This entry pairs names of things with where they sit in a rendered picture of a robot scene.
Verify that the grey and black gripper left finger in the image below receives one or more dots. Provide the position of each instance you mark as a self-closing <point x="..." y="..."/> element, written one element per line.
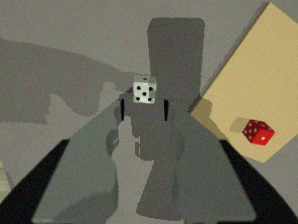
<point x="76" y="182"/>

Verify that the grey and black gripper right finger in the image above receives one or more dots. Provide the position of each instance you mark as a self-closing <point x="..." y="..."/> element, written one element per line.
<point x="213" y="183"/>

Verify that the white die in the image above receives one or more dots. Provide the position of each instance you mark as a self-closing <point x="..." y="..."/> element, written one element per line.
<point x="144" y="89"/>

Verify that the red die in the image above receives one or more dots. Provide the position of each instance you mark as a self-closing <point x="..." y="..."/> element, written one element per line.
<point x="258" y="132"/>

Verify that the tan flat mat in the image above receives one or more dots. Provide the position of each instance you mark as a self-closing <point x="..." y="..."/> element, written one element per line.
<point x="258" y="81"/>

